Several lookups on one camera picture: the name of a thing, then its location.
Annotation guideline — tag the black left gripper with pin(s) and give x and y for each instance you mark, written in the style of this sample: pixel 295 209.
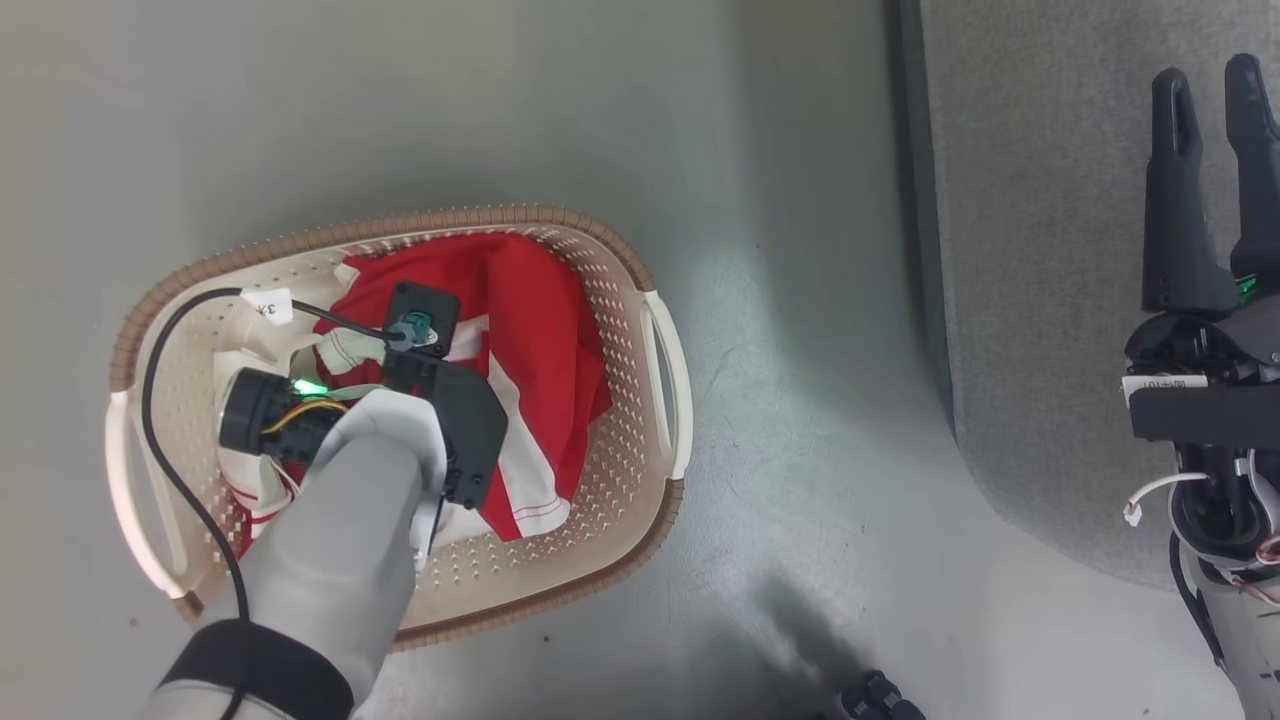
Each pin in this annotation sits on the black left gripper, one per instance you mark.
pixel 470 420

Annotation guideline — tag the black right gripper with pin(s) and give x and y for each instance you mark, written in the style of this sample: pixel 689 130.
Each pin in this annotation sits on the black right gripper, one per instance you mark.
pixel 1210 420

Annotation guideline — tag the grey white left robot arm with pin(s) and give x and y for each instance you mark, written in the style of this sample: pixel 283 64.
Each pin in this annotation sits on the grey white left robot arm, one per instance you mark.
pixel 340 540

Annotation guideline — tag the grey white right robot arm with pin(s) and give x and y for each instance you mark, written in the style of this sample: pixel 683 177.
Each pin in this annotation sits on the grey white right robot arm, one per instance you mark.
pixel 1245 630

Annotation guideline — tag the cream perforated laundry basket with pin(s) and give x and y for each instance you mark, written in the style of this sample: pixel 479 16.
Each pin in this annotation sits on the cream perforated laundry basket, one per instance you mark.
pixel 620 400

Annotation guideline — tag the white printed label sticker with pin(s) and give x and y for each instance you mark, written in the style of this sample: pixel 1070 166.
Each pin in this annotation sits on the white printed label sticker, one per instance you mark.
pixel 1165 387

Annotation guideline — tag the black ribbed cylinder part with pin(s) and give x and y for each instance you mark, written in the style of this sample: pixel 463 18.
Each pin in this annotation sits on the black ribbed cylinder part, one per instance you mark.
pixel 880 698

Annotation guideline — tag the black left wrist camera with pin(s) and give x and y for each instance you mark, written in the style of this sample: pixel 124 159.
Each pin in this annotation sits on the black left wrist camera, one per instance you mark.
pixel 425 300

